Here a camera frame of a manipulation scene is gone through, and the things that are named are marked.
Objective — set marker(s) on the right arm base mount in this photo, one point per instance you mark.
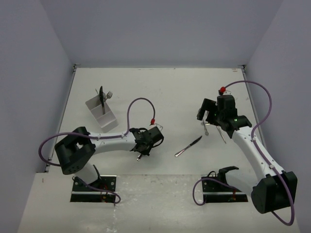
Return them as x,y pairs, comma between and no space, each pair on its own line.
216,189

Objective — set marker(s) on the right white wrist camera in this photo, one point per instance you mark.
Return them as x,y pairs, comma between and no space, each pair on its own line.
227,92

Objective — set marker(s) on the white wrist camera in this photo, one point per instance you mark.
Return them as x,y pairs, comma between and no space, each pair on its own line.
227,92
156,125

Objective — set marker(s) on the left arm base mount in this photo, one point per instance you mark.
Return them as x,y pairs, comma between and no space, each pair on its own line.
100,191

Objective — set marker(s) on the large steel spoon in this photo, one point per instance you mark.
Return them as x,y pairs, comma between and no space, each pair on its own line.
221,134

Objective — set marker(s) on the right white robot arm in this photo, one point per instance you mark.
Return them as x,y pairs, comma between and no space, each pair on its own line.
272,188

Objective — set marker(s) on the small ornate steel spoon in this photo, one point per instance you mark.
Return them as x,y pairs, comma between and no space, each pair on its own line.
205,129

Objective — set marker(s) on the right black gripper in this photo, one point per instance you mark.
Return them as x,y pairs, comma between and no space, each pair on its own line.
208,105

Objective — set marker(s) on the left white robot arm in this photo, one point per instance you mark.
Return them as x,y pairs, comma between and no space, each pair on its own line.
75,150

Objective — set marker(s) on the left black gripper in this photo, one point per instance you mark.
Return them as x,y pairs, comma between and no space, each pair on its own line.
146,151

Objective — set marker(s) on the clear plastic utensil container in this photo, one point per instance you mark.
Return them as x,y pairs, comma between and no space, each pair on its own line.
104,116

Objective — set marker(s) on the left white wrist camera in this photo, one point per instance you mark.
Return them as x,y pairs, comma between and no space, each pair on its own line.
156,125

